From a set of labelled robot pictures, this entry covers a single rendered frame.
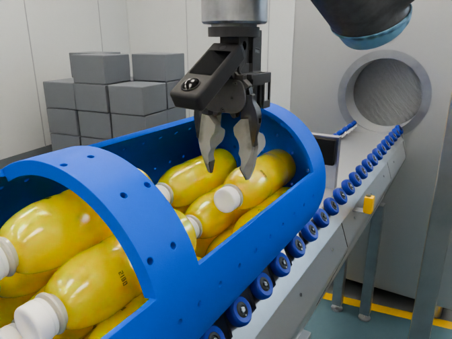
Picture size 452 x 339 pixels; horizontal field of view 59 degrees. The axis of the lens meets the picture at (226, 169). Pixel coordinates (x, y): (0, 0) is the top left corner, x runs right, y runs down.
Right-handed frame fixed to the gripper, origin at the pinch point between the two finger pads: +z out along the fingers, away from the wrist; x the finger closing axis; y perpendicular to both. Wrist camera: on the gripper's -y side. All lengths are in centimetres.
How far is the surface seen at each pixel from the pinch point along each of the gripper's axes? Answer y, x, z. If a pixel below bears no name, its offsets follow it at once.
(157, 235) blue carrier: -23.1, -6.6, -1.0
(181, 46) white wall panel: 410, 321, -11
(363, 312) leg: 130, -1, 110
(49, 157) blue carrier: -24.5, 5.9, -7.1
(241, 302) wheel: -4.0, -5.1, 18.8
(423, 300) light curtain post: 75, -27, 59
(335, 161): 61, 1, 14
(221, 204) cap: -0.7, 0.4, 5.5
